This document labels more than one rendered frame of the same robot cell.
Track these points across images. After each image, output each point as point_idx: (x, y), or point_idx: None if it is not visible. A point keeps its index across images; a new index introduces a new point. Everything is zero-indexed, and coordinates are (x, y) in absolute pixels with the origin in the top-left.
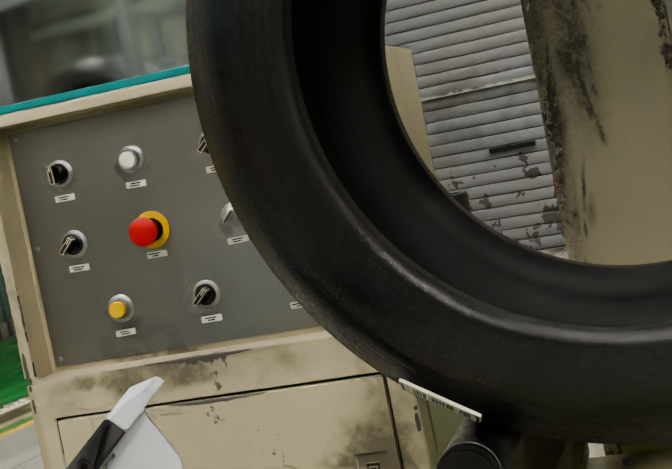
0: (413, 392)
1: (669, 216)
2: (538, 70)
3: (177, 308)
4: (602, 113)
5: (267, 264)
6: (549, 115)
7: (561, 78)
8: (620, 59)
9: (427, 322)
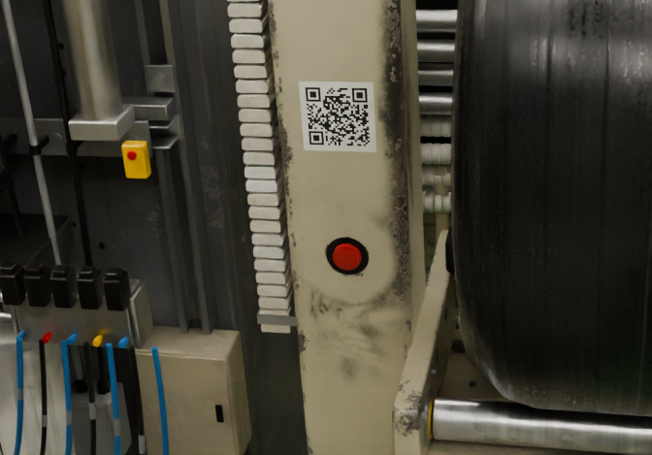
0: None
1: (421, 250)
2: (403, 161)
3: None
4: (412, 184)
5: None
6: (406, 198)
7: (407, 163)
8: (414, 136)
9: None
